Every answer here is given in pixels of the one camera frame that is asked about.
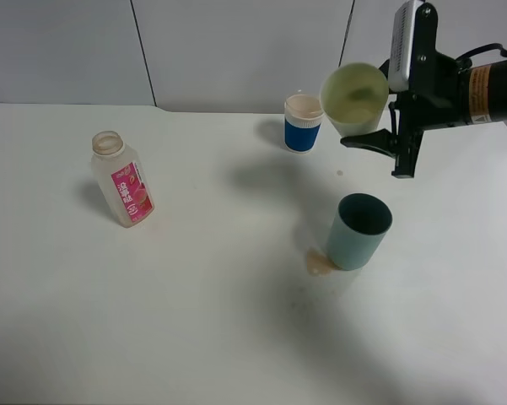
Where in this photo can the pale green plastic cup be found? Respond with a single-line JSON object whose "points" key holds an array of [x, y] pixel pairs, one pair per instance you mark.
{"points": [[353, 98]]}

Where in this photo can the clear bottle with pink label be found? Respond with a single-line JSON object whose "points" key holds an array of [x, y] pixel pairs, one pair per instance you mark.
{"points": [[120, 176]]}

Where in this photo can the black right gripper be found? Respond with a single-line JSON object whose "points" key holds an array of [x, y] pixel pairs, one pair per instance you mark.
{"points": [[434, 97]]}

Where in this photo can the brown spilled drink puddle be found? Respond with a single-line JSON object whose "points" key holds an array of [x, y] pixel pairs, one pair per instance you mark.
{"points": [[318, 264]]}

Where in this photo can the teal plastic cup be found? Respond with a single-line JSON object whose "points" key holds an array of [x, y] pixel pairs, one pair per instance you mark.
{"points": [[360, 224]]}

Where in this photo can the blue and white cup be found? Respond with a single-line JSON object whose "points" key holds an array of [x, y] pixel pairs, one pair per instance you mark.
{"points": [[303, 116]]}

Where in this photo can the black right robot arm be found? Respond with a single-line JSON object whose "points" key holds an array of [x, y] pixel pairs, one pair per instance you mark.
{"points": [[487, 97]]}

